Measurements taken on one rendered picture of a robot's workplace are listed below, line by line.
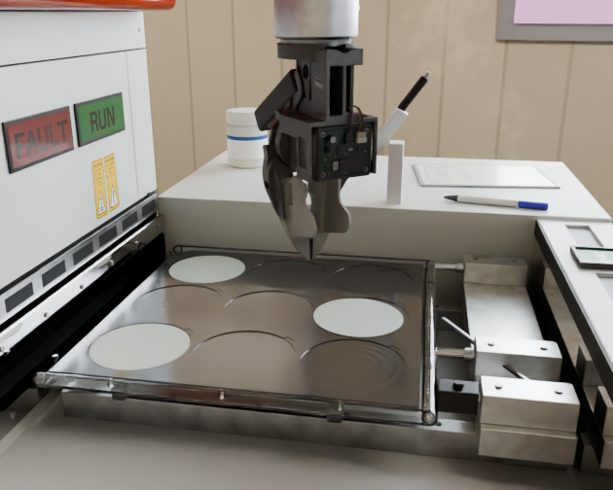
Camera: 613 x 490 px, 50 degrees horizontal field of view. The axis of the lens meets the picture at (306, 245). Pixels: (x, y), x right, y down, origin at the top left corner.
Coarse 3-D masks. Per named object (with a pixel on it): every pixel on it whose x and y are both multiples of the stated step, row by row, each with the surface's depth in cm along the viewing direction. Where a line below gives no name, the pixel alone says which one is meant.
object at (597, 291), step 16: (544, 224) 85; (560, 224) 85; (576, 224) 85; (592, 224) 85; (608, 224) 85; (560, 240) 79; (576, 240) 80; (592, 240) 80; (608, 240) 79; (560, 256) 74; (576, 272) 70; (592, 272) 70; (608, 272) 70; (576, 288) 66; (592, 288) 66; (608, 288) 67; (592, 304) 62; (608, 304) 62; (592, 320) 59; (608, 320) 59; (608, 336) 56; (608, 352) 53
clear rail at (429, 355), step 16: (432, 272) 85; (432, 288) 80; (432, 304) 76; (432, 320) 72; (432, 336) 68; (432, 352) 65; (432, 368) 62; (432, 384) 59; (432, 400) 57; (432, 416) 55
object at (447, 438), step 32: (96, 416) 68; (128, 416) 68; (160, 416) 67; (192, 416) 66; (224, 416) 66; (256, 416) 65; (288, 416) 64; (320, 416) 64; (384, 448) 63; (416, 448) 63; (448, 448) 62
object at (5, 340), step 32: (160, 224) 95; (96, 256) 79; (128, 256) 85; (160, 256) 98; (64, 288) 70; (128, 288) 88; (32, 320) 65; (96, 320) 79; (0, 352) 60; (64, 352) 71; (32, 384) 65; (0, 416) 60
